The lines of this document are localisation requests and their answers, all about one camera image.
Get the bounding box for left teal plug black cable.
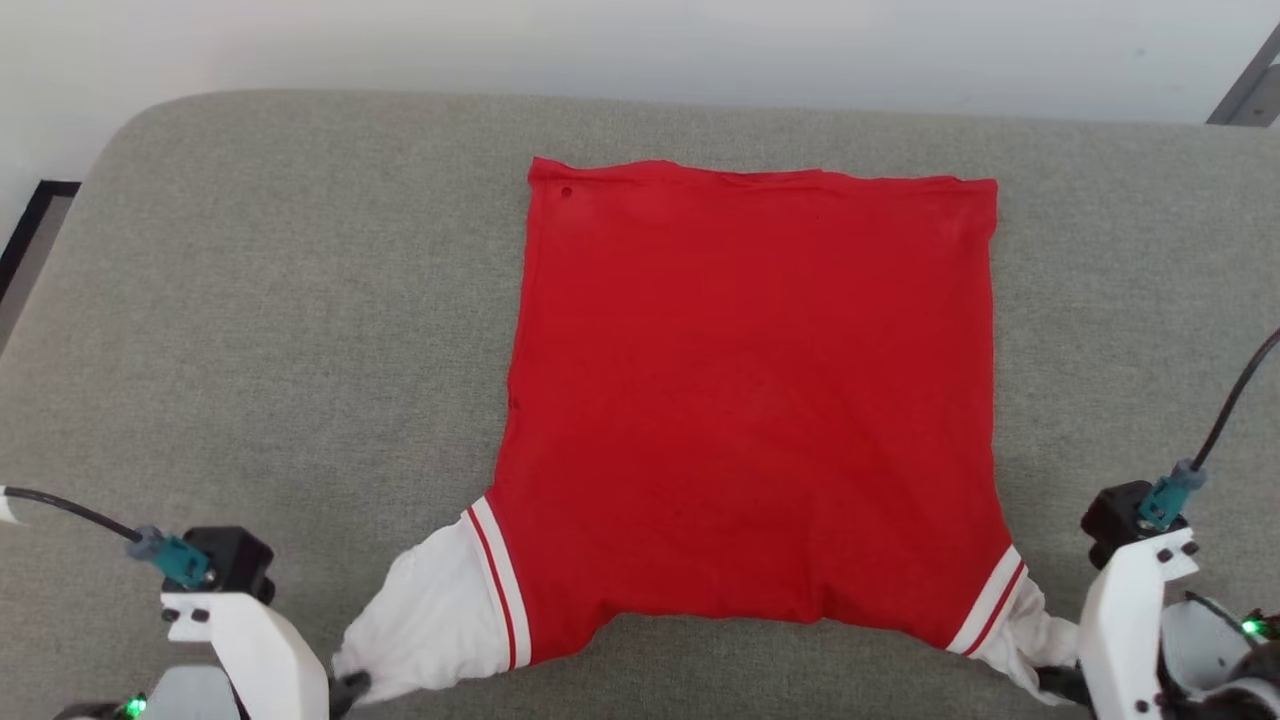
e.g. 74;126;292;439
0;486;213;589

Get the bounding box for black edged floor panel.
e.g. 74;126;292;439
0;180;82;353

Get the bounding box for grey wall trim bar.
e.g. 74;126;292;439
1207;25;1280;128

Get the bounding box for teal plug black cable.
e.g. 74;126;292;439
0;486;213;589
1138;328;1280;532

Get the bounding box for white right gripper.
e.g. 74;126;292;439
1034;528;1201;720

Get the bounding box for red and white garment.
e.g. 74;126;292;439
332;156;1086;706

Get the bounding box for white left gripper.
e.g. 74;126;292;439
160;590;373;720

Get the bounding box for right teal plug black cable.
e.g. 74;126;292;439
1138;328;1280;532

